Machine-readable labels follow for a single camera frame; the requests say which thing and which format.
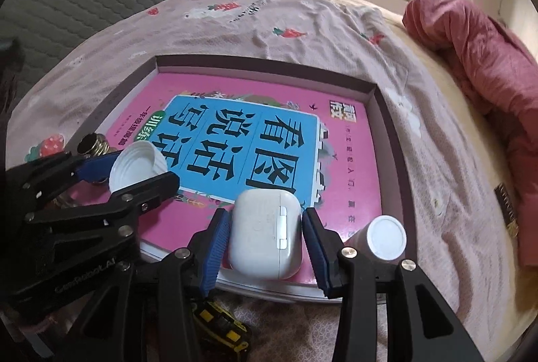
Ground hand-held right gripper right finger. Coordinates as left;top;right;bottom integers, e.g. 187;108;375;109
302;208;484;362

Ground beige mattress sheet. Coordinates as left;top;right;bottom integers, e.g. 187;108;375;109
248;0;538;346

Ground brass lamp socket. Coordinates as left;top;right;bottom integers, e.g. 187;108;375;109
75;134;122;161

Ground shallow cardboard box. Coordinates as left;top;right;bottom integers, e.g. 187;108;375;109
86;54;421;306

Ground pink book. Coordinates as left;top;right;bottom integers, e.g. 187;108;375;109
69;70;381;299

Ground black mattress label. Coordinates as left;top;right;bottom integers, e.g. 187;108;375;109
494;182;520;239

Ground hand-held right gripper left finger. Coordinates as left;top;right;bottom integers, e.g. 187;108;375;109
71;208;231;362

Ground small white bottle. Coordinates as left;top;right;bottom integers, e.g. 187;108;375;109
347;215;408;262

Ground white earbuds case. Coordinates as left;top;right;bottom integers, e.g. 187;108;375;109
227;189;303;281

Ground white plastic lid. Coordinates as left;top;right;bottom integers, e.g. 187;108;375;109
108;144;169;195

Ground strawberry printed bed sheet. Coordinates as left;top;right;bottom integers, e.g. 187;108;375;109
6;0;526;362

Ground black and yellow wristwatch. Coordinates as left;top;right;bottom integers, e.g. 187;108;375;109
191;299;253;362

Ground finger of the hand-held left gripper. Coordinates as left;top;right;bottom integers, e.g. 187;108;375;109
5;151;122;212
23;171;181;249

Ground pink quilt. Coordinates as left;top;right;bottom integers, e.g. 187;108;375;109
401;0;538;270

